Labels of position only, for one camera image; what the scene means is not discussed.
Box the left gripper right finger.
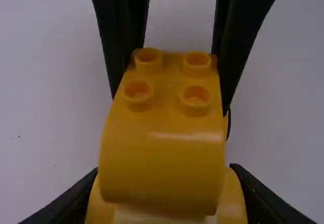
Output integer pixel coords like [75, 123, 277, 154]
[228, 163, 317, 224]

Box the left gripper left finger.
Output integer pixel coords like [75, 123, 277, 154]
[17, 166, 100, 224]

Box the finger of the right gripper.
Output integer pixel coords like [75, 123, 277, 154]
[211, 0, 288, 118]
[85, 0, 153, 101]

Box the yellow toy car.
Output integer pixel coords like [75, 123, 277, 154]
[85, 47, 248, 224]

